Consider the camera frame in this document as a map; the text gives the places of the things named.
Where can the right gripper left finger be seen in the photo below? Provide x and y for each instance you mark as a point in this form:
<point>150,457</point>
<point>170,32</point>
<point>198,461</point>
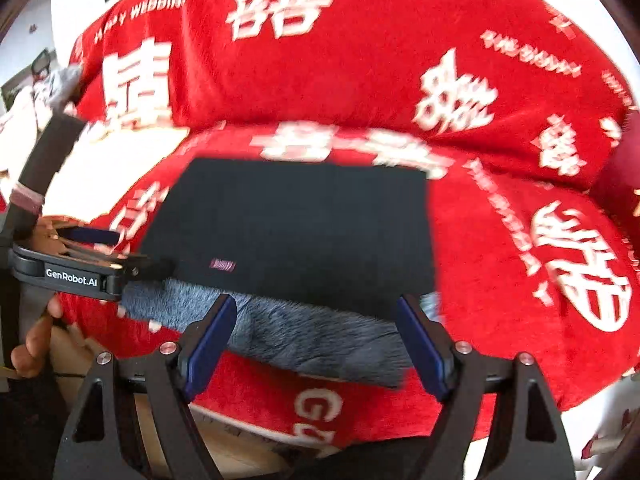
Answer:
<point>102,438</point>

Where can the black pants with patterned lining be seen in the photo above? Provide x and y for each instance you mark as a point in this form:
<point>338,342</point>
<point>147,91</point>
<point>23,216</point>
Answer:
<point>315,257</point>

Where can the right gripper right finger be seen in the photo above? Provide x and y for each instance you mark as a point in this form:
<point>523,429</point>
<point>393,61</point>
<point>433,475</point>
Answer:
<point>526,439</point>

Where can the person's left hand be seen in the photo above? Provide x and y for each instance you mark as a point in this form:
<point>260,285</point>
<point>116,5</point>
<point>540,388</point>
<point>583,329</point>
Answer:
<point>29,359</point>

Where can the red blanket with white characters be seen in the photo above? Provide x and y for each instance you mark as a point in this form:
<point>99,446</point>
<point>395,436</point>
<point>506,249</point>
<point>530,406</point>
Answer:
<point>512,104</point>

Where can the dark red pillow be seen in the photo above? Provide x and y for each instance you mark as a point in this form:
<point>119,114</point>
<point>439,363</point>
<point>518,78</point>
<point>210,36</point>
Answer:
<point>616,190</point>

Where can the pile of clothes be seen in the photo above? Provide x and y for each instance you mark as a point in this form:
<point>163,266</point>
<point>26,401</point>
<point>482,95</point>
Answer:
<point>32,109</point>

